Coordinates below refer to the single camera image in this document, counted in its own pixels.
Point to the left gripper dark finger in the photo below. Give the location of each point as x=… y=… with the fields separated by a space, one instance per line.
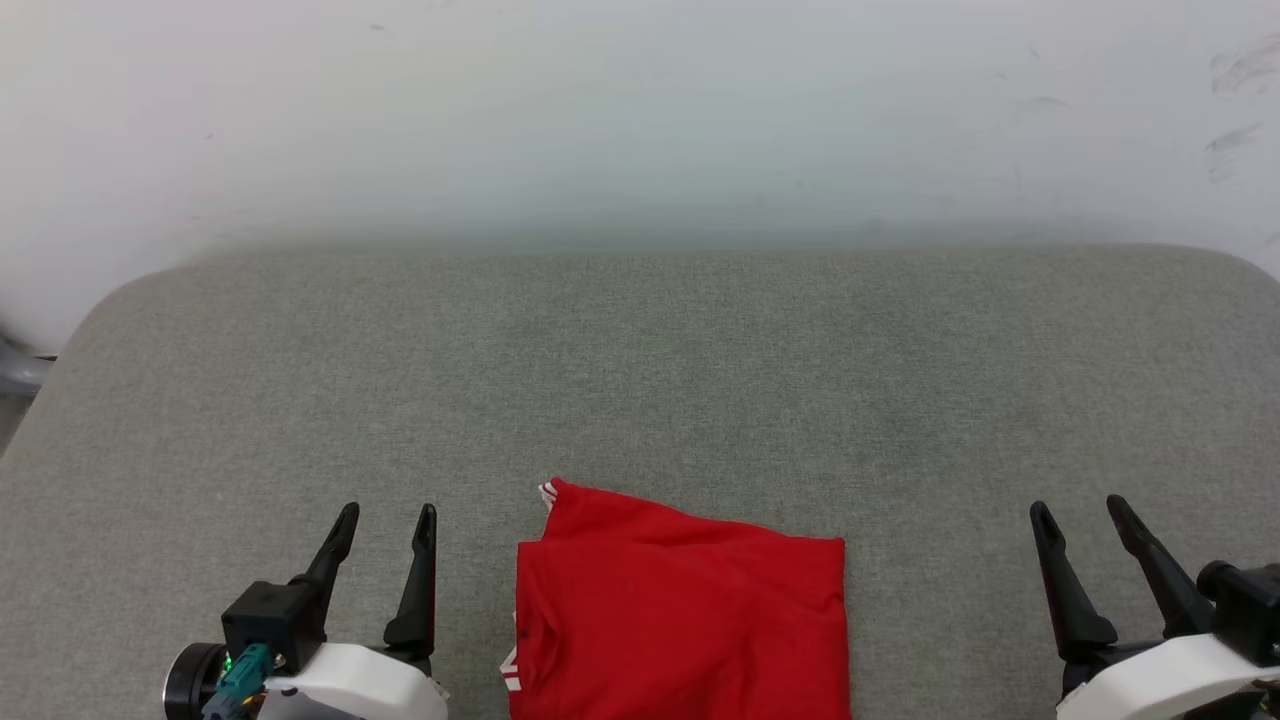
x=417 y=590
x=330 y=555

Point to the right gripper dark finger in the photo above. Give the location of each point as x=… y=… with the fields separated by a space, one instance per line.
x=1070 y=590
x=1160 y=570

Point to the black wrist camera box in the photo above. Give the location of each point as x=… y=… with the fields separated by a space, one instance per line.
x=272 y=620
x=1245 y=610

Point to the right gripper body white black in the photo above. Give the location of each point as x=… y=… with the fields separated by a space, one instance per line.
x=1170 y=685

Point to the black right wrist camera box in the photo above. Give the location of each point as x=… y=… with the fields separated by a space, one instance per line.
x=1245 y=610

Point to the grey plastic object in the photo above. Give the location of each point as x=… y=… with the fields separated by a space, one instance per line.
x=22 y=365

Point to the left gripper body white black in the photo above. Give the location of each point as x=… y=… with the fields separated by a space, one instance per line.
x=350 y=685

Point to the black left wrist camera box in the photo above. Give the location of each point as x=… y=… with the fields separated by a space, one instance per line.
x=272 y=620

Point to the red jersey with white sleeves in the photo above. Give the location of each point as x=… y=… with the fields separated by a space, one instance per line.
x=680 y=620

